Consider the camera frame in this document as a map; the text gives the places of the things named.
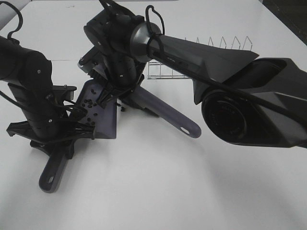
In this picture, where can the pile of coffee beans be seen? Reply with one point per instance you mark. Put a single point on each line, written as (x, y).
(97, 116)

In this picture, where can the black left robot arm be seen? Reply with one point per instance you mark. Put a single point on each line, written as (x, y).
(28, 72)

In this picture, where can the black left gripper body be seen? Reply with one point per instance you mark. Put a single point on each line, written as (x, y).
(46, 119)

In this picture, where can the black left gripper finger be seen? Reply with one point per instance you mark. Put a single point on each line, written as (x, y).
(22, 129)
(81, 131)

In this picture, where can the grey plastic dustpan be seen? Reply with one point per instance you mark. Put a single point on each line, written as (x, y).
(59, 154)

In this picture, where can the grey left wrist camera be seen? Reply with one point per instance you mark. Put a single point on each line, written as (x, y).
(64, 92)

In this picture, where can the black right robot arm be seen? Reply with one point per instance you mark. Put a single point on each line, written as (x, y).
(245, 100)

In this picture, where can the metal wire rack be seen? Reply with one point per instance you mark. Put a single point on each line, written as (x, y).
(158, 71)

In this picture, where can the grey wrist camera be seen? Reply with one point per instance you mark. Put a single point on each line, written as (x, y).
(64, 92)
(90, 60)

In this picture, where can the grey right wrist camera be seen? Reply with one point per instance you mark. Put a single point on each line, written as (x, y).
(90, 60)

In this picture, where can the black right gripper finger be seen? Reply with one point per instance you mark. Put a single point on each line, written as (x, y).
(132, 98)
(106, 96)

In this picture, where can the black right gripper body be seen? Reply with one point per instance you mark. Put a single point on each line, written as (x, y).
(122, 72)

